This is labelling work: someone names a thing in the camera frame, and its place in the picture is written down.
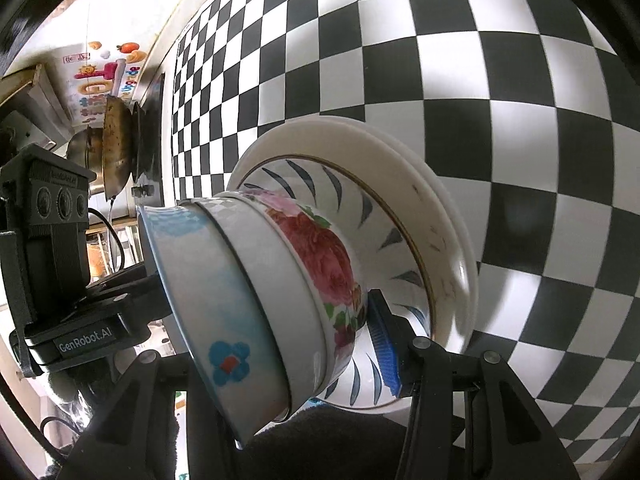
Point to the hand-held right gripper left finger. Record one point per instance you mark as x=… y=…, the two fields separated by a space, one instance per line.
x=150 y=390

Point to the black induction cooktop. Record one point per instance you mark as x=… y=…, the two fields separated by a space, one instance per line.
x=154 y=120

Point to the orange fruit wall sticker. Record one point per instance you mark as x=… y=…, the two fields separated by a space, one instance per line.
x=127 y=48

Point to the white bowl blue flower print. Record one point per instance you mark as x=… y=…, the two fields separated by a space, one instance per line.
x=225 y=310

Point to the black pot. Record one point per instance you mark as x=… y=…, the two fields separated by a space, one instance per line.
x=141 y=145

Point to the white floral bowl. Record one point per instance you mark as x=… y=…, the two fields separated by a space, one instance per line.
x=450 y=270

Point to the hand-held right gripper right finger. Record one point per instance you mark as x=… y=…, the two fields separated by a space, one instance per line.
x=386 y=347

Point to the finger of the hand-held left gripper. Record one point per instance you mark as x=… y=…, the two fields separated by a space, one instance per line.
x=137 y=292

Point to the white rose print bowl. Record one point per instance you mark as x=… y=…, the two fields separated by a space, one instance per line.
x=315 y=245

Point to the white plate blue leaf pattern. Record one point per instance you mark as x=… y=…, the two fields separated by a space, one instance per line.
x=370 y=200

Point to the plain white plate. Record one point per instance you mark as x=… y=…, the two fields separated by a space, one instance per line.
x=350 y=127

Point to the steel pot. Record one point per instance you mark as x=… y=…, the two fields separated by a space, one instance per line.
x=84 y=152

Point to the colourful wall stickers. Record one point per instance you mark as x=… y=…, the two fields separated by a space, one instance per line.
x=97 y=85

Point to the metal range hood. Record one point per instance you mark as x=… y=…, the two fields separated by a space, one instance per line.
x=30 y=105

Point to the black and white checkered cloth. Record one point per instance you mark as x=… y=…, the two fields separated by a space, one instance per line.
x=450 y=60

